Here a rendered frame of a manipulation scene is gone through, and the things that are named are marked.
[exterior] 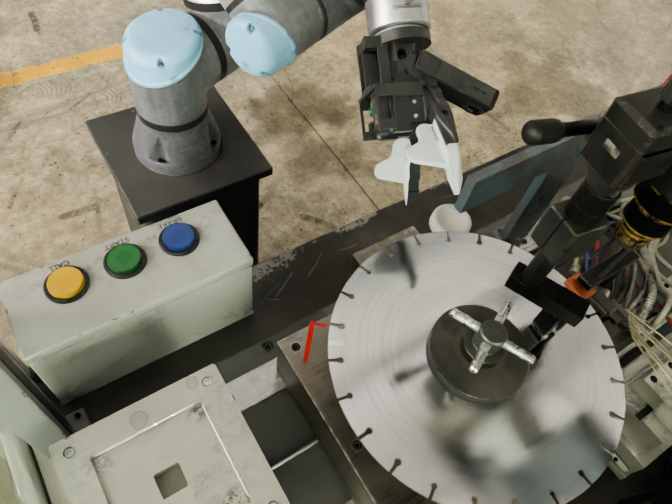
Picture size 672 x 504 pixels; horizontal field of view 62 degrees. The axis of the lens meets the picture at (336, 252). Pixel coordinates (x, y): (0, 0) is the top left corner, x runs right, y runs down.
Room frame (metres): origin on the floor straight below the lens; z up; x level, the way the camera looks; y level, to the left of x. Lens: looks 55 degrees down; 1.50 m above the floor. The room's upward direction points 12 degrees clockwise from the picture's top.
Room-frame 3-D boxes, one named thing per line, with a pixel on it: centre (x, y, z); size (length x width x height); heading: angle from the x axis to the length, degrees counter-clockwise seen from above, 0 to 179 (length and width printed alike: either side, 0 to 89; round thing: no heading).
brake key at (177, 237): (0.38, 0.20, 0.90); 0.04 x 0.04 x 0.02
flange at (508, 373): (0.29, -0.17, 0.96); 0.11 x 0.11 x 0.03
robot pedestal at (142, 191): (0.68, 0.32, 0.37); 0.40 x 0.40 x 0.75; 42
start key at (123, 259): (0.34, 0.25, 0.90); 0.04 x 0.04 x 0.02
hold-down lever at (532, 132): (0.35, -0.17, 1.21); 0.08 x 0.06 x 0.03; 132
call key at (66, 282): (0.29, 0.30, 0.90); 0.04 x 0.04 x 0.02
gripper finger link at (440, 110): (0.50, -0.08, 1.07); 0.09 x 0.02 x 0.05; 23
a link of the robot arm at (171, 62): (0.68, 0.31, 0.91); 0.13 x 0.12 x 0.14; 154
